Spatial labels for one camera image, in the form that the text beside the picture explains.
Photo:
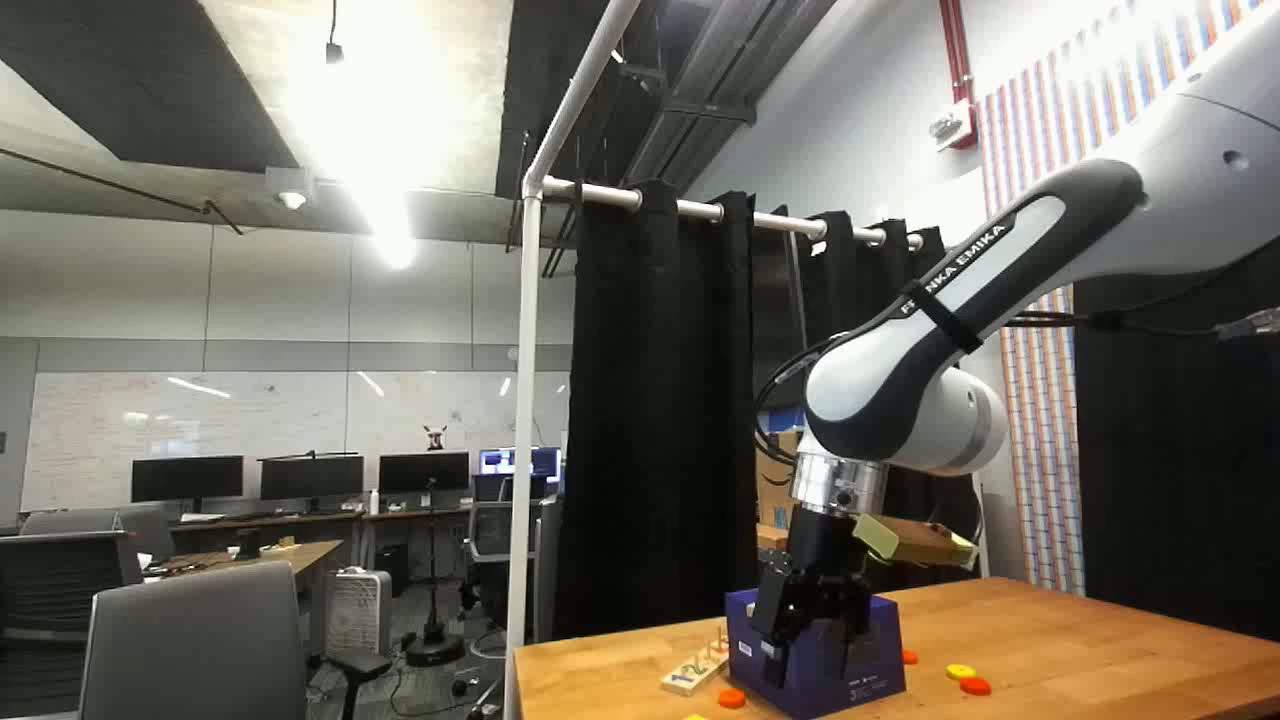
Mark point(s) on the hanging ceiling lamp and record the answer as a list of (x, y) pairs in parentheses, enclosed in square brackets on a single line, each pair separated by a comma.
[(335, 45)]

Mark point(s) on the yellow disc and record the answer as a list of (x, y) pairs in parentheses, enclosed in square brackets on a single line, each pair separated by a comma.
[(961, 668)]

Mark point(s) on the black curtain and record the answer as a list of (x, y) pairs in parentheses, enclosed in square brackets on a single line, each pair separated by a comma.
[(654, 400), (1174, 467)]

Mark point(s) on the purple cardboard box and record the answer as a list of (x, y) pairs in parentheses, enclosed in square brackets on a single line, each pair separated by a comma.
[(855, 674)]

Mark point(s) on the red disc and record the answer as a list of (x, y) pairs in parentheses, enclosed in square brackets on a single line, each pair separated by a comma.
[(731, 698), (978, 687)]

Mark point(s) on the fire alarm box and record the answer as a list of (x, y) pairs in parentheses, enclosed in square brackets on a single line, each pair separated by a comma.
[(951, 124)]

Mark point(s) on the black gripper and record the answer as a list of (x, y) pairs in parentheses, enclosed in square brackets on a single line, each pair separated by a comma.
[(827, 546)]

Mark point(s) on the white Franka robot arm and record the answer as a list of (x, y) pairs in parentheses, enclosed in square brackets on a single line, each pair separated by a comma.
[(933, 304)]

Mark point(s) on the brown shipping carton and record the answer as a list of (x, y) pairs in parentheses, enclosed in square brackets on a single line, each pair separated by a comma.
[(769, 486)]

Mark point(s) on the plain gray office chair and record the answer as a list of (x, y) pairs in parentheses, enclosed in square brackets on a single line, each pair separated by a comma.
[(202, 644)]

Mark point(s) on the wall whiteboard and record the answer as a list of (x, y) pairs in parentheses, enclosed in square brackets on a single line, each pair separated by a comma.
[(266, 412)]

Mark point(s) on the white pipe frame post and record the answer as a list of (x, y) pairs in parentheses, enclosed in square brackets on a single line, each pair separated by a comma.
[(523, 400)]

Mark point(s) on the red wall pipe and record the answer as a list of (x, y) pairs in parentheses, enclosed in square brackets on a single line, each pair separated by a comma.
[(954, 53)]

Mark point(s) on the dark office chair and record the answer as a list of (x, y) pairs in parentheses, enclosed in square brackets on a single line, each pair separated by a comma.
[(55, 614)]

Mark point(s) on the metal curtain rod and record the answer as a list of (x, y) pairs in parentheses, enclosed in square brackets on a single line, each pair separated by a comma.
[(695, 208)]

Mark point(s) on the white computer tower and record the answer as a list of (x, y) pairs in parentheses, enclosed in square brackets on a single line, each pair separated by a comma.
[(360, 608)]

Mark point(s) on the striped wall poster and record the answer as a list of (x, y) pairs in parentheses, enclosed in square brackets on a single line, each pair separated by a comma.
[(1041, 442)]

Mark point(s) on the black computer monitor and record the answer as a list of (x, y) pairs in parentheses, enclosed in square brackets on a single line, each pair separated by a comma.
[(426, 473), (184, 479), (310, 479)]

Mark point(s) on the wooden tile with coloured dots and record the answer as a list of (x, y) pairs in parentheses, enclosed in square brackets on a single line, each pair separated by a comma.
[(698, 664)]

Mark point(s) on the orange disc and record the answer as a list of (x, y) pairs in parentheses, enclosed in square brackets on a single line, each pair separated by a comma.
[(909, 658)]

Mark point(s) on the wooden office desk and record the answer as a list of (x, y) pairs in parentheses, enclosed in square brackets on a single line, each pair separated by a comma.
[(300, 555)]

